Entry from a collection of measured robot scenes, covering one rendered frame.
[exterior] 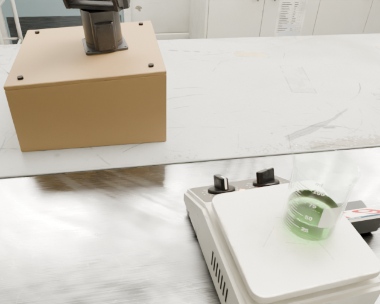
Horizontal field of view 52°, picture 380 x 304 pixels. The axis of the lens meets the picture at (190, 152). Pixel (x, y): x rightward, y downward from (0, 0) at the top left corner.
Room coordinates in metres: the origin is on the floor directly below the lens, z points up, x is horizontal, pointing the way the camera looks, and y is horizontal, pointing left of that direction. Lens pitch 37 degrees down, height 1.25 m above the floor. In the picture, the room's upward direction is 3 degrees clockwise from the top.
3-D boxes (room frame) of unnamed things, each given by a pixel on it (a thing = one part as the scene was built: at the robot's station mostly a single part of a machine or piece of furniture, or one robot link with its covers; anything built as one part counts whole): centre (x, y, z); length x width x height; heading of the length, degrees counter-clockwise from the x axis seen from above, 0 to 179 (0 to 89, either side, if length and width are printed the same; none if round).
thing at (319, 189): (0.25, -0.11, 1.02); 0.06 x 0.05 x 0.08; 43
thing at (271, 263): (0.24, -0.10, 0.98); 0.12 x 0.12 x 0.01; 17
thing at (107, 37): (0.59, 0.14, 1.04); 0.07 x 0.07 x 0.06; 19
